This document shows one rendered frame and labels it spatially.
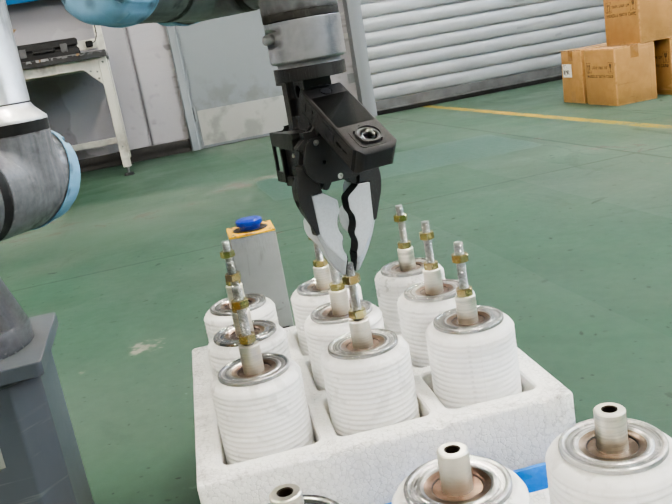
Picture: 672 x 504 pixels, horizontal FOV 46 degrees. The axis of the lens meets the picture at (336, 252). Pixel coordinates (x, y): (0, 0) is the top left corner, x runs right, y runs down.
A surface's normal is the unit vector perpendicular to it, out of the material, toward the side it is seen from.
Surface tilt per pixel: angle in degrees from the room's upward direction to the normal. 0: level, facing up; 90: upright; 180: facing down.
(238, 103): 90
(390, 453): 90
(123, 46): 90
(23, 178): 77
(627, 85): 90
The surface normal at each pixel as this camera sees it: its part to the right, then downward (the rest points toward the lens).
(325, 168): 0.44, 0.16
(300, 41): -0.10, 0.27
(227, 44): 0.25, 0.21
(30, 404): 0.85, -0.01
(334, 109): 0.08, -0.73
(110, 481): -0.17, -0.95
